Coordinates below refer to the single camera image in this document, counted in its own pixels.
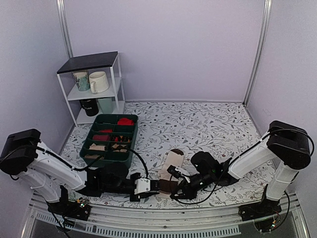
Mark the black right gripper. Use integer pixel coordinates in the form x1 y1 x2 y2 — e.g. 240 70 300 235
171 171 214 200

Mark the cream and brown sock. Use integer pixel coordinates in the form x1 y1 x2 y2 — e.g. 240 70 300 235
157 149 184 198

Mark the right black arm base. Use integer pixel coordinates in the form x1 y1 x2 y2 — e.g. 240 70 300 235
238 185 282 221

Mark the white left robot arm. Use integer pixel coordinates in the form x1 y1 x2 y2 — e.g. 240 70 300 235
0 129 159 215

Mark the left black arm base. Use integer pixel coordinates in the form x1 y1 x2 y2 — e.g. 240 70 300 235
48 185 91 221

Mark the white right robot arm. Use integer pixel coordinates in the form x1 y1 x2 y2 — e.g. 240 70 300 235
168 120 315 216

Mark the argyle rolled sock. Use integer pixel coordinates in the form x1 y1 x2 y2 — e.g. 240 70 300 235
110 135 132 143
110 143 129 153

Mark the green divided organizer tray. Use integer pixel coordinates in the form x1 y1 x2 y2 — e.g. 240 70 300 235
79 114 138 168

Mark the tan rolled sock front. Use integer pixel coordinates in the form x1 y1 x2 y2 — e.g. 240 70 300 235
84 154 104 160

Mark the beige rolled sock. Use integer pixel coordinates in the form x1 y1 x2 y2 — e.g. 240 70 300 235
89 143 106 151

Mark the dark red rolled sock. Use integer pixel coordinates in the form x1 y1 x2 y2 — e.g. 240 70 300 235
92 134 111 141

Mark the red rolled sock back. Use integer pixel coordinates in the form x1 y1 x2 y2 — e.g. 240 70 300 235
117 118 135 126

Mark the red rolled sock middle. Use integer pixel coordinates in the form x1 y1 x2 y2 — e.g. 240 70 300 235
98 129 112 134

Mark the pale green mug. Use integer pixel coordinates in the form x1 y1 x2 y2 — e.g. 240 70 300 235
98 98 113 114

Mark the black mug with lettering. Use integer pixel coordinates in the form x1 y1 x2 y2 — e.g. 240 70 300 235
80 99 99 117

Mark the cream ceramic mug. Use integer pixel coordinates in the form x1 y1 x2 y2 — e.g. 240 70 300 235
89 71 109 94

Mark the white shelf with black top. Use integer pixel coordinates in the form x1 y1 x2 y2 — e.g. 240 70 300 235
56 51 125 126

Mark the teal patterned mug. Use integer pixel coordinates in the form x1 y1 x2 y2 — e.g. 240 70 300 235
72 70 90 92

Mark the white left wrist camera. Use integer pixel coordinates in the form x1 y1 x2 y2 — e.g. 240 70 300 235
134 178 151 194

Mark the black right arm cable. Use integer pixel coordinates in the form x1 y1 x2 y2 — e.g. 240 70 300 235
170 173 225 205

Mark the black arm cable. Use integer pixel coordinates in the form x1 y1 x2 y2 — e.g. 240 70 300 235
9 145 151 180
170 173 225 205

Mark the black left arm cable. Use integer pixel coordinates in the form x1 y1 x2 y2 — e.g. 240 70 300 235
9 145 151 180

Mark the aluminium front rail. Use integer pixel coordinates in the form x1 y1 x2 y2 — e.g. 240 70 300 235
21 194 312 238

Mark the right aluminium corner post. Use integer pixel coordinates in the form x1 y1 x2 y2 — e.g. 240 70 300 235
243 0 272 107

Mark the aluminium corner post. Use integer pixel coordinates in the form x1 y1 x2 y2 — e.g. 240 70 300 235
243 0 272 107
56 0 73 58

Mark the left aluminium corner post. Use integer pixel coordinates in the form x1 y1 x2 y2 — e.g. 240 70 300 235
56 0 73 58

